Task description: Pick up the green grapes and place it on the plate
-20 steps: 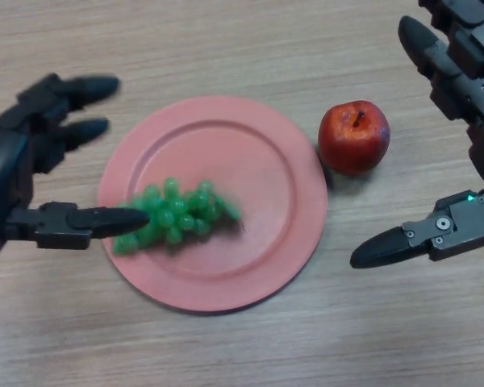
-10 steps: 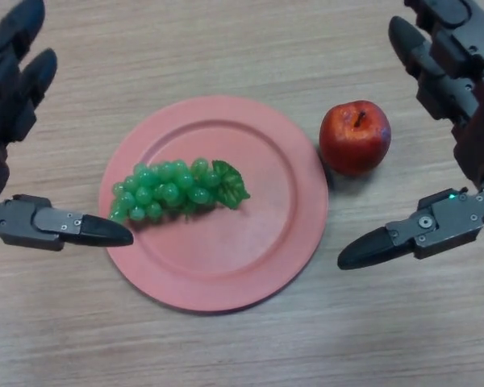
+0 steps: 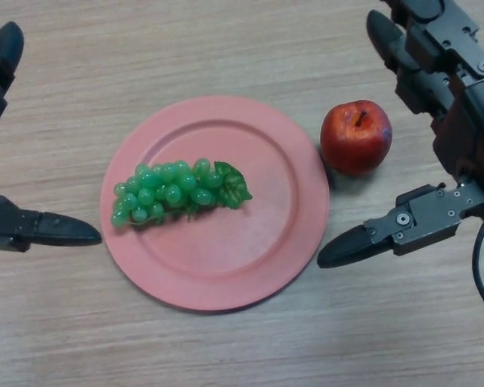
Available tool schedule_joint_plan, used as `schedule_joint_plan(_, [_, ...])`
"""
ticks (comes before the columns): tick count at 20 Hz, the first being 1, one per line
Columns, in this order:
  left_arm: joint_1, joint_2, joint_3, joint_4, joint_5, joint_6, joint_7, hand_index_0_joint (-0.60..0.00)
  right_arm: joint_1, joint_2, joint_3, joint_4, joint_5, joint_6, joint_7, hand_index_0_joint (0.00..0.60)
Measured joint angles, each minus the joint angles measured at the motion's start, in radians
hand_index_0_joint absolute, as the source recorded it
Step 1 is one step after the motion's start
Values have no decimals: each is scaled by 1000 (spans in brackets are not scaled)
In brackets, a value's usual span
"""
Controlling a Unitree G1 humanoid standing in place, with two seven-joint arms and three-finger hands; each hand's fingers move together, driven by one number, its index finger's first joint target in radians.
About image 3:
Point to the red apple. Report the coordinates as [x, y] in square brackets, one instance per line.
[355, 141]

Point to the pink round plate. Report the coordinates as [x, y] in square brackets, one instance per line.
[258, 242]

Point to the green plastic grape bunch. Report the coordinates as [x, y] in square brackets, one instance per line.
[165, 189]

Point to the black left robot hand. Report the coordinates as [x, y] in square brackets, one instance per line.
[24, 225]

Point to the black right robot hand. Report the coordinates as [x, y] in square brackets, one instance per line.
[468, 121]

